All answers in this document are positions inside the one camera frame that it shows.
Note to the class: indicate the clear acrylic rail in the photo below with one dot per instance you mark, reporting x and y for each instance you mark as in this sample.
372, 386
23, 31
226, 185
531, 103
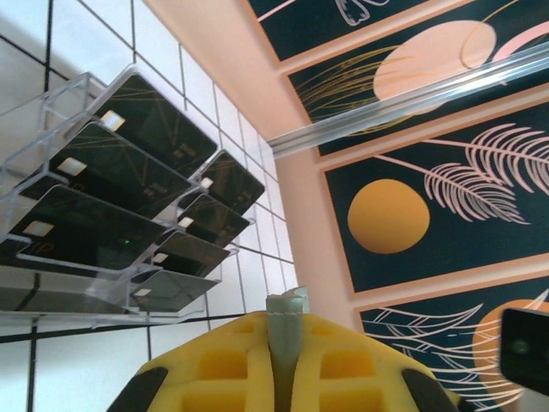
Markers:
386, 107

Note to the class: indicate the dark wall panel white flowers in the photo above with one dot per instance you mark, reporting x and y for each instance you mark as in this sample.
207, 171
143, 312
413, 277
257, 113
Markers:
309, 26

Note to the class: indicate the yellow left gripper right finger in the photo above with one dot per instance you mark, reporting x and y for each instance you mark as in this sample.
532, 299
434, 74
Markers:
386, 357

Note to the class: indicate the clear acrylic card display stand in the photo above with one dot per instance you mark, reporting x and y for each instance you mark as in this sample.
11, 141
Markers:
56, 98

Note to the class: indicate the dark wall panel orange oval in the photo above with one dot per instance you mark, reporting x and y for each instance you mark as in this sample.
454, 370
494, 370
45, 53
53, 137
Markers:
472, 249

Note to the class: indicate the small grey box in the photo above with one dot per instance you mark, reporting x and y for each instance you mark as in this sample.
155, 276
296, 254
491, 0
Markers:
283, 326

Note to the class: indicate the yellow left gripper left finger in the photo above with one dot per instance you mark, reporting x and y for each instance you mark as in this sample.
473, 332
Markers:
191, 347

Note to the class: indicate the dark wall panel feather leaves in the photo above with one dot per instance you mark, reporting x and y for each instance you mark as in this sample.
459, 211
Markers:
429, 356

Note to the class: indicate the dark wall panel peach disc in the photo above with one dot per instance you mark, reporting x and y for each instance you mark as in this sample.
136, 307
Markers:
343, 86

